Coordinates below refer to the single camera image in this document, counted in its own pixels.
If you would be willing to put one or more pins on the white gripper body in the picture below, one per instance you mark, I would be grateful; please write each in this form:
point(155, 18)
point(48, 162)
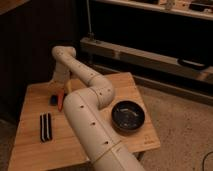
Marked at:
point(61, 77)

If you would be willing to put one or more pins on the dark ceramic bowl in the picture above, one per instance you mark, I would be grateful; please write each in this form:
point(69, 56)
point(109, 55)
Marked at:
point(127, 117)

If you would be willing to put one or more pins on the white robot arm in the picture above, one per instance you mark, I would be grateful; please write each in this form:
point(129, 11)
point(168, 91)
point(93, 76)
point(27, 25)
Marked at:
point(82, 107)

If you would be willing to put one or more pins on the orange carrot toy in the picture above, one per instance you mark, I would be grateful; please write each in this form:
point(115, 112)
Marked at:
point(60, 96)

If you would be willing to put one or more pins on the blue rectangular block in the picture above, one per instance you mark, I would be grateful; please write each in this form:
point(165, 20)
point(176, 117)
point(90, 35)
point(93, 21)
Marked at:
point(53, 100)

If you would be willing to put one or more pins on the long grey metal case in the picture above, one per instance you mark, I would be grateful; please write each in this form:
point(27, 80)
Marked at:
point(145, 59)

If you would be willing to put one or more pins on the black striped eraser block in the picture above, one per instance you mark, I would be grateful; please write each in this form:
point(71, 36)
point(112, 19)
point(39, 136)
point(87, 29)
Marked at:
point(45, 127)

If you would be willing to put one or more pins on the wooden table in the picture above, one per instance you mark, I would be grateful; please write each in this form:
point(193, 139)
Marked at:
point(30, 154)

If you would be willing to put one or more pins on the vertical metal pole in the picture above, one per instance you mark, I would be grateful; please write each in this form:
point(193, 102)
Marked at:
point(90, 31)

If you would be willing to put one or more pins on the wooden shelf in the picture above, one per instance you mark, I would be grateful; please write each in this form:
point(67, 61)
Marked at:
point(178, 7)

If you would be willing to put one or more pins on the black case handle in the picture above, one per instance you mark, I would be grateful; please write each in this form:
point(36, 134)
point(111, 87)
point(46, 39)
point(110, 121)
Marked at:
point(195, 66)

